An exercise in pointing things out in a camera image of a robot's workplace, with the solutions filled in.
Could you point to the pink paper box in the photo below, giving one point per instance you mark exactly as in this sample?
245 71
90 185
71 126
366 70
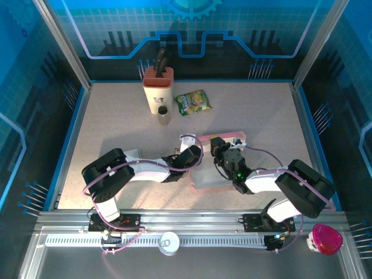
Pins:
207 178

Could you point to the white paper box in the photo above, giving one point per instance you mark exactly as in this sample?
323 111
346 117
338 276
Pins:
132 153

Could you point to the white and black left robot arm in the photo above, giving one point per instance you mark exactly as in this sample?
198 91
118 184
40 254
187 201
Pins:
116 162

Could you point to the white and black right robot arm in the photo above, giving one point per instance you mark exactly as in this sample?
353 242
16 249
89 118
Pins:
305 186

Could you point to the green yellow snack bag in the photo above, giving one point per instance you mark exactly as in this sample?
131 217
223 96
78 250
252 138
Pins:
193 101

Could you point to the small dark-lidded jar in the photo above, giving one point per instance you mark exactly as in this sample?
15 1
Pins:
163 117

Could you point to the beige knife block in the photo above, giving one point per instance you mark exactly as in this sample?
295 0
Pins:
158 93

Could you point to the silver tin can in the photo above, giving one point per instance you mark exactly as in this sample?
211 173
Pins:
169 243

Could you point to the pink lidded container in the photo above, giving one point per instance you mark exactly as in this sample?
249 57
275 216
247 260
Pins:
327 239

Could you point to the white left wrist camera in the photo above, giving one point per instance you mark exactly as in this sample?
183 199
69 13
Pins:
187 142

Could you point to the aluminium mounting rail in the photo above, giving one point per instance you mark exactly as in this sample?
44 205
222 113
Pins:
191 218

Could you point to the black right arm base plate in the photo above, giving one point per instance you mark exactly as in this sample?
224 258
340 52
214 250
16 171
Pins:
253 223

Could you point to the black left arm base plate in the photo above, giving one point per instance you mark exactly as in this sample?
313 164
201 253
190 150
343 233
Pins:
132 223

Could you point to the aluminium frame post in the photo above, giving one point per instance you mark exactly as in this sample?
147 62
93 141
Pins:
65 43
319 43

